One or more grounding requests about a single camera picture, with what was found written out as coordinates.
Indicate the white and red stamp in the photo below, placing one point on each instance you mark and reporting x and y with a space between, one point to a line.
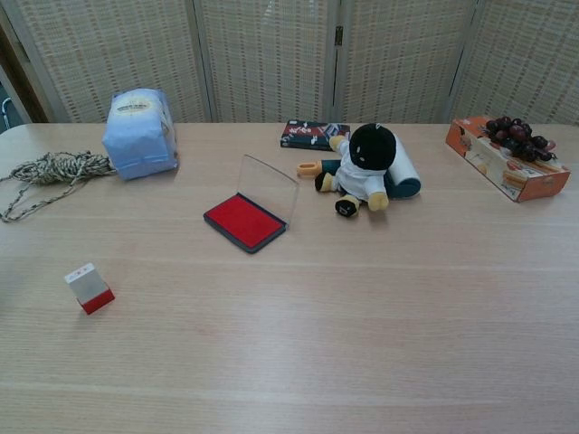
88 285

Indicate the red ink pad clear lid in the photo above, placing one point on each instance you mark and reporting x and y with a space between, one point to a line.
244 221

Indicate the plush doll black head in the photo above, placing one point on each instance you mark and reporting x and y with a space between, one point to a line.
362 176

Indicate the black red card box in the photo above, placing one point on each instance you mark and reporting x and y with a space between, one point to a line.
307 135

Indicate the woven bamboo folding screen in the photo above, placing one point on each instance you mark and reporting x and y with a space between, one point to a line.
271 59

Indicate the light blue paper wrapped package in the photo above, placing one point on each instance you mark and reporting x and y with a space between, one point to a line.
135 144

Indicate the orange snack carton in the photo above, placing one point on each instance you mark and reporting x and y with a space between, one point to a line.
497 167

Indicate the dark red grape bunch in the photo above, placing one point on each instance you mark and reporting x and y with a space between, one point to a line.
515 135

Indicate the white bent tube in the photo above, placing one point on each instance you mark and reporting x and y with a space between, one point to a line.
5 108

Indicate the brown wooden door frame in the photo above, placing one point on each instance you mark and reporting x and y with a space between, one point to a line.
22 86

